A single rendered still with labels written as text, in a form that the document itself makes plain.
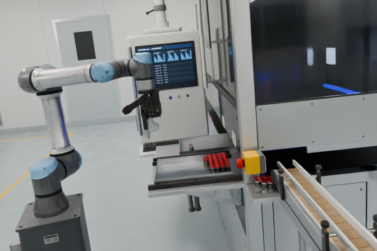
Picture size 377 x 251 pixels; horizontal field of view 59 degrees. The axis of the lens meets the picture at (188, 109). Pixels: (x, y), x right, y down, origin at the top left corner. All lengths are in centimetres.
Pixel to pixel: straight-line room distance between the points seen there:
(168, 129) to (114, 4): 488
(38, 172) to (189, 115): 115
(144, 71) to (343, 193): 97
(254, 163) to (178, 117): 115
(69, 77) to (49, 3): 593
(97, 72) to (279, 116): 72
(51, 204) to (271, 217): 95
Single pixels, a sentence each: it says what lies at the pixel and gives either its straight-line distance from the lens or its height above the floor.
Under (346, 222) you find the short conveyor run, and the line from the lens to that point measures 109.
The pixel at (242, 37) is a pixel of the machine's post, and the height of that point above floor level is 147.
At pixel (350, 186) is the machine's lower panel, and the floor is 82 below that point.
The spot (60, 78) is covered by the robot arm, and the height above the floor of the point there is 138.
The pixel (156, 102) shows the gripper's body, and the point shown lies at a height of 124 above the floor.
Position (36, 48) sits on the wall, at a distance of 736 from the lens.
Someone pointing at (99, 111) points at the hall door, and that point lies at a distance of 713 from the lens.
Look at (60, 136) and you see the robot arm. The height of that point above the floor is 110.
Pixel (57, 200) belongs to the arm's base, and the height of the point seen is 85.
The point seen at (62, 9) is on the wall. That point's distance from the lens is 720.
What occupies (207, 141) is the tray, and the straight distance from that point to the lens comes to 201.
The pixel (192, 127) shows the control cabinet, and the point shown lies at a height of 88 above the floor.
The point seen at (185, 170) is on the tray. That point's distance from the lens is 161.
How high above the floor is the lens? 147
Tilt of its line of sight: 11 degrees down
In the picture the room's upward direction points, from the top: 6 degrees counter-clockwise
